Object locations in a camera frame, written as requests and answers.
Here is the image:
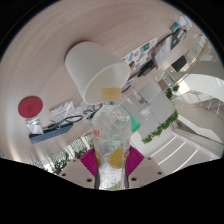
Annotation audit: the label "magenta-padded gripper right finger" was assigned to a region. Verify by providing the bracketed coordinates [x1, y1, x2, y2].
[125, 145, 166, 189]

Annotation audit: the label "ceiling light strips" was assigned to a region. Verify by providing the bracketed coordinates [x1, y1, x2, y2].
[146, 134, 201, 166]

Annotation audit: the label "black eyeglasses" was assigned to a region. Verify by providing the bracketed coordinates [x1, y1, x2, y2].
[54, 114, 84, 129]

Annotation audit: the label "small clear plastic packet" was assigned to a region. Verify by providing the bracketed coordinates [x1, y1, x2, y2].
[25, 117, 44, 135]

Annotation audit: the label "green chair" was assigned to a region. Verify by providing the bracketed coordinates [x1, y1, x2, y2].
[121, 103, 142, 133]

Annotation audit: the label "small white case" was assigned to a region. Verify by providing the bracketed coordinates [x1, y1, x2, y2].
[178, 14, 191, 27]

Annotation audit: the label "small teal item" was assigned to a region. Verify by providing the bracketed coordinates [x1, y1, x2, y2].
[169, 22, 180, 33]

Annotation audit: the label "black power adapter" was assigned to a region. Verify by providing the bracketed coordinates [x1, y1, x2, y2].
[137, 59, 156, 78]

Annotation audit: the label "black phone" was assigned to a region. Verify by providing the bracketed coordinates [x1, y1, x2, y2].
[173, 28, 188, 43]

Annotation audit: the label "clear drink bottle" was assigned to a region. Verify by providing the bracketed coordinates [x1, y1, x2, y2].
[88, 87, 133, 191]

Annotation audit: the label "clear shaker bottle, white lid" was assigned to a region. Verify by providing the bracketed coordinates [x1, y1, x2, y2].
[128, 87, 153, 118]

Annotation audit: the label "small potted plants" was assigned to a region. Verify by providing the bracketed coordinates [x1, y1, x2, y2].
[158, 78, 181, 99]

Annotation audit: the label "white cup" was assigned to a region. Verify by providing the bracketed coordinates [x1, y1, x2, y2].
[64, 40, 131, 106]

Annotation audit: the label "row of potted trees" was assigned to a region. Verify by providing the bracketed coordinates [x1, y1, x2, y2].
[33, 133, 96, 176]

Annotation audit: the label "black chair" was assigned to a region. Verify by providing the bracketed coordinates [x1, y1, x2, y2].
[170, 54, 188, 73]

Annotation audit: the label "flat round red coaster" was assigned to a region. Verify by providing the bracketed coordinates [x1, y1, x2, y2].
[17, 96, 44, 119]

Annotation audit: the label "colourful sticker sheet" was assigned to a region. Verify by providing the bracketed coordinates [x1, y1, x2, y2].
[120, 37, 158, 71]

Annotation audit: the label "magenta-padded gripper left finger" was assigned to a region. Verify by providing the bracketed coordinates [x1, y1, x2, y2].
[58, 148, 100, 190]

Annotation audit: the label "open paper booklet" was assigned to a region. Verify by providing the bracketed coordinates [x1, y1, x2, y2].
[153, 34, 174, 68]

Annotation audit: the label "white paper card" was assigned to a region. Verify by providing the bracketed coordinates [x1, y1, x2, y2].
[49, 101, 75, 123]

